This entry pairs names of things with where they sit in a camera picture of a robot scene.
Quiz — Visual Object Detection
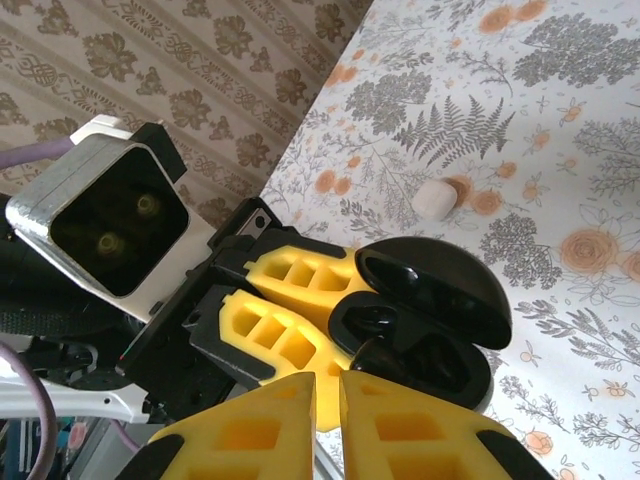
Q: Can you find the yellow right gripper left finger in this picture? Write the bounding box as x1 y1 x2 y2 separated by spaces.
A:
117 372 318 480

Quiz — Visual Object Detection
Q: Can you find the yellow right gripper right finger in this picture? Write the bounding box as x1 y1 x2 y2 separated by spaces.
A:
338 368 557 480

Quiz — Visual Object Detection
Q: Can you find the black wireless earbud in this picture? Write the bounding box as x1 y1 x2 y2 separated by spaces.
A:
337 298 404 344

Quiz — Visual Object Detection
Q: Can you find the black earbud charging case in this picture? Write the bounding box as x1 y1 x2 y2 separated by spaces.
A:
327 236 515 415

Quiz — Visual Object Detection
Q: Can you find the white earbud charging case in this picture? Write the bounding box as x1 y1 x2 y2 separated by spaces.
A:
412 179 459 221

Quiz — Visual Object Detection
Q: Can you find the floral patterned table cover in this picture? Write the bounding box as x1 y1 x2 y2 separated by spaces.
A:
259 0 640 480

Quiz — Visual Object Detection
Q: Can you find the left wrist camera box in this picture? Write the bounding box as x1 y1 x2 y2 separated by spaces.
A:
4 113 212 324

